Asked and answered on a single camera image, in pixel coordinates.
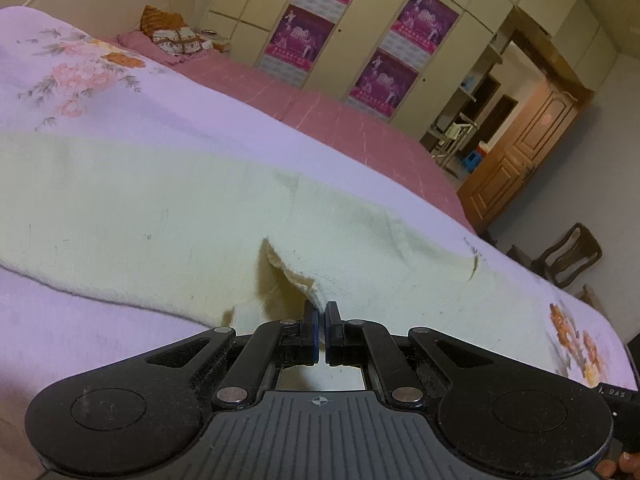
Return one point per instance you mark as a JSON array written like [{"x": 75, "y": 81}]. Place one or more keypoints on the white metal rack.
[{"x": 450, "y": 135}]

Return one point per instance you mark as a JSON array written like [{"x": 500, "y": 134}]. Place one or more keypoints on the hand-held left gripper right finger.
[{"x": 331, "y": 335}]

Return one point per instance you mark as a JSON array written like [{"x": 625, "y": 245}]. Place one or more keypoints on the orange pillow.
[{"x": 160, "y": 17}]

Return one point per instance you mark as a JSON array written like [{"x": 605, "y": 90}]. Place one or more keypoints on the pink pillow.
[{"x": 142, "y": 45}]

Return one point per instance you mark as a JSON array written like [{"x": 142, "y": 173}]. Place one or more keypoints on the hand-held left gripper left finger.
[{"x": 314, "y": 335}]

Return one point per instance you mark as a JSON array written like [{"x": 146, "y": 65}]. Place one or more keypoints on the cream wardrobe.
[{"x": 360, "y": 10}]

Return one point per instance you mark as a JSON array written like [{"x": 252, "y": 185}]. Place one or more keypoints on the person's right hand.
[{"x": 625, "y": 466}]

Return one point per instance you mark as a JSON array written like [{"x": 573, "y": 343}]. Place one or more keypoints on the lavender floral blanket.
[{"x": 150, "y": 100}]

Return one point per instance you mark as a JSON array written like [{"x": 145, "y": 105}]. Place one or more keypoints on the dark wooden chair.
[{"x": 565, "y": 255}]

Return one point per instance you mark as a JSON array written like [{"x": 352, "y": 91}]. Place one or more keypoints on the bedside table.
[{"x": 216, "y": 40}]

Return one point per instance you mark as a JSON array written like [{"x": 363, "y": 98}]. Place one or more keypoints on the wooden door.
[{"x": 520, "y": 160}]

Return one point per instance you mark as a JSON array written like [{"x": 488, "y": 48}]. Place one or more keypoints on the blue stool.
[{"x": 472, "y": 161}]

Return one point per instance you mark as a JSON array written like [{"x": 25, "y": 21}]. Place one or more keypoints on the cream knit sweater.
[{"x": 150, "y": 195}]

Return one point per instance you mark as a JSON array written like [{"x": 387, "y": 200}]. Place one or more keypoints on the white patterned pillow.
[{"x": 177, "y": 40}]

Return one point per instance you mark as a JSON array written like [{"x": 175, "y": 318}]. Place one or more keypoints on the pink checked bed sheet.
[{"x": 325, "y": 120}]

